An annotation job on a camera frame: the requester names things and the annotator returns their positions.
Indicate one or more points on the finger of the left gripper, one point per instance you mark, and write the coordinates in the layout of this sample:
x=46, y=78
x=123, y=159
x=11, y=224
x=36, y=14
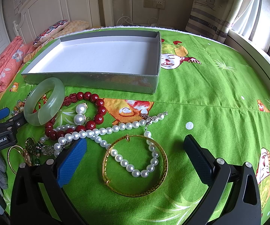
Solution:
x=0, y=115

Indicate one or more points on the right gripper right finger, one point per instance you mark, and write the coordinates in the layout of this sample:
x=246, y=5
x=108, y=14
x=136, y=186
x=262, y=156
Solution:
x=243, y=203

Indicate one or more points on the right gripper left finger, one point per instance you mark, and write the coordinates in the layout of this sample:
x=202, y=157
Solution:
x=38, y=196

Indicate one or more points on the silver rhinestone brooch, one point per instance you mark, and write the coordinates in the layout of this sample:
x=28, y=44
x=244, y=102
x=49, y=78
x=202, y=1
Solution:
x=47, y=150

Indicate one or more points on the folded pink floral quilt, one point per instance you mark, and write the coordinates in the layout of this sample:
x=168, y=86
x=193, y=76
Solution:
x=11, y=60

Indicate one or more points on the pearl drop earring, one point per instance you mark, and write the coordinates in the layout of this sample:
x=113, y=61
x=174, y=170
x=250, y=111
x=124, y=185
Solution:
x=80, y=119
x=81, y=108

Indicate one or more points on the patterned round cushion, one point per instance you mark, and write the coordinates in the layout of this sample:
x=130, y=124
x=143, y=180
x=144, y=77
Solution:
x=49, y=32

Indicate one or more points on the yellow floral pillow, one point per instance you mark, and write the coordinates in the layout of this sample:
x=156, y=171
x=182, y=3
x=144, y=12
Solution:
x=72, y=27

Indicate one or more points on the white window sill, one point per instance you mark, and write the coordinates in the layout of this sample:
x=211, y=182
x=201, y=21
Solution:
x=256, y=57

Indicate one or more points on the green cartoon blanket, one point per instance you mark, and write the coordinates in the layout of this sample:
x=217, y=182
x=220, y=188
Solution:
x=209, y=91

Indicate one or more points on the grey shallow cardboard tray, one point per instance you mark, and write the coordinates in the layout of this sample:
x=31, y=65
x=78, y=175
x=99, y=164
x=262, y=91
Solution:
x=124, y=60

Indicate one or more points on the white wooden headboard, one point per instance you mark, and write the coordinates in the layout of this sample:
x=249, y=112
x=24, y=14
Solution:
x=38, y=15

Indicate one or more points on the striped cartoon curtain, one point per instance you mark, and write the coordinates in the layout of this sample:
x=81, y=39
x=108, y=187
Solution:
x=214, y=18

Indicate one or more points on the wall power socket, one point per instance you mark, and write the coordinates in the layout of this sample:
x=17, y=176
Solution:
x=155, y=4

